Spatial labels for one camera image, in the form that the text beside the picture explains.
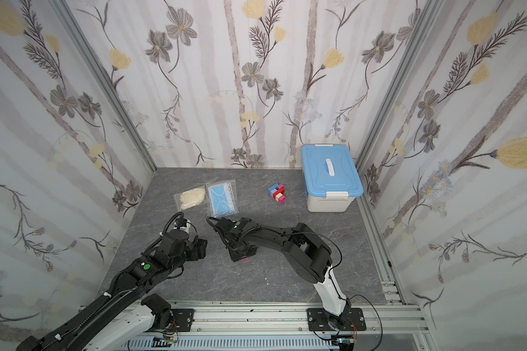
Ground blue lid storage box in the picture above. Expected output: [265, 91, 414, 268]
[302, 144, 364, 213]

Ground bagged blue face mask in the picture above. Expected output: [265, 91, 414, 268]
[205, 179, 239, 217]

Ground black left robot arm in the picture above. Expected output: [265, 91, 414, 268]
[17, 212, 208, 350]

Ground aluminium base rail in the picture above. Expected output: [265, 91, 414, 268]
[65, 300, 431, 351]

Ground blue lego brick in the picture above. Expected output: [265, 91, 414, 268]
[268, 184, 278, 196]

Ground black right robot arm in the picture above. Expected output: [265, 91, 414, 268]
[206, 216, 357, 331]

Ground bagged cream gloves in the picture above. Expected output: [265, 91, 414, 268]
[174, 187, 206, 211]

